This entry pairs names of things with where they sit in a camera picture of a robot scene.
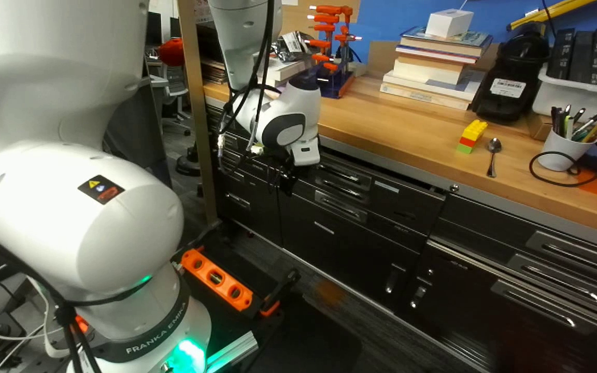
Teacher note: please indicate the yellow level on wall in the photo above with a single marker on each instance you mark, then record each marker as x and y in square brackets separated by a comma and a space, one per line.
[546, 13]

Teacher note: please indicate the stack of books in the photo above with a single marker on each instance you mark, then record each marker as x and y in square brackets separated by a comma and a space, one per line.
[438, 72]

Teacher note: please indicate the white bin with black boxes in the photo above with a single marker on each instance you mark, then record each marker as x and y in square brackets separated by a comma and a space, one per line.
[572, 73]

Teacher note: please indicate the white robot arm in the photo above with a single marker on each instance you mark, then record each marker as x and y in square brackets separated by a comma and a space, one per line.
[96, 230]

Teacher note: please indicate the black label printer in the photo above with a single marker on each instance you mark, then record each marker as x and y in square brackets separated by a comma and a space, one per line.
[510, 85]

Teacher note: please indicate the white cup with pens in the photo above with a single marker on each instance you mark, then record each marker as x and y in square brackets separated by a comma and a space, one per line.
[572, 136]

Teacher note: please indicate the yellow red green lego stack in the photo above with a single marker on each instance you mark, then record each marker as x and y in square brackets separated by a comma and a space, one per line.
[471, 136]

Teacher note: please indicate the grey drawer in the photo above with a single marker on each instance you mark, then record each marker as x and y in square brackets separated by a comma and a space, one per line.
[348, 182]

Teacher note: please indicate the small white box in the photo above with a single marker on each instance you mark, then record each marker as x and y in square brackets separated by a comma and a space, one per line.
[448, 23]

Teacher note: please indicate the metal spoon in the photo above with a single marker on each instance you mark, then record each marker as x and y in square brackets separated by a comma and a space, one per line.
[494, 148]

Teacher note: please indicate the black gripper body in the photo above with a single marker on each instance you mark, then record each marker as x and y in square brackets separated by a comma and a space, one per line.
[286, 172]

